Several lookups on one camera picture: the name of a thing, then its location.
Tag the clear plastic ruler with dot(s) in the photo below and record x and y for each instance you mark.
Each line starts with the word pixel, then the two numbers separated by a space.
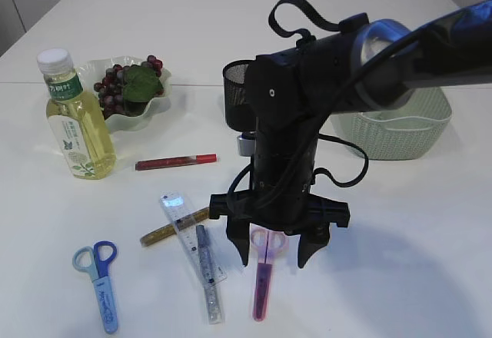
pixel 175 206

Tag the light green wavy plate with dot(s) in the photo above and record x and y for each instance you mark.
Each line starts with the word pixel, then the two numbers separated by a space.
pixel 93 71

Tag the dark red grape bunch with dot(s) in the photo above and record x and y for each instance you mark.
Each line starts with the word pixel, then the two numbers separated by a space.
pixel 132 85

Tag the black mesh pen holder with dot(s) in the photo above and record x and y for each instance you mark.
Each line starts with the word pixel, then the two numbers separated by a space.
pixel 238 113

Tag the light green woven basket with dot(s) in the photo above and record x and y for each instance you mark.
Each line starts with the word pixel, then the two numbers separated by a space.
pixel 398 135

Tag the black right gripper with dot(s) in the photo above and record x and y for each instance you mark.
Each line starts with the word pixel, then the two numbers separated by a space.
pixel 274 191

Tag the blue scissors with sheath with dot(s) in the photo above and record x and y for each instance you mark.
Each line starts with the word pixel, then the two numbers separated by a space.
pixel 89 260

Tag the gold marker pen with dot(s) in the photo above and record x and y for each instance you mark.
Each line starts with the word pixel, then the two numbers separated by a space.
pixel 168 230

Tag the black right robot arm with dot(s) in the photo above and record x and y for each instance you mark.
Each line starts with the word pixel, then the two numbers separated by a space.
pixel 283 100

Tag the silver glitter pen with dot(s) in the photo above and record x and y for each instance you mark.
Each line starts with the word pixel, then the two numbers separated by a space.
pixel 211 295

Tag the pink scissors with sheath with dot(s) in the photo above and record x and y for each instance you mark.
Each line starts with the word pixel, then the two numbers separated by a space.
pixel 268 245

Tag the green tea bottle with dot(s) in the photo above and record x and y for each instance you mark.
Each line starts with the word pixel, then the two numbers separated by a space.
pixel 75 118

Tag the red marker pen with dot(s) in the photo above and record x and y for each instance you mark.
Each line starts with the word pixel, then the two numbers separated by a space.
pixel 175 162

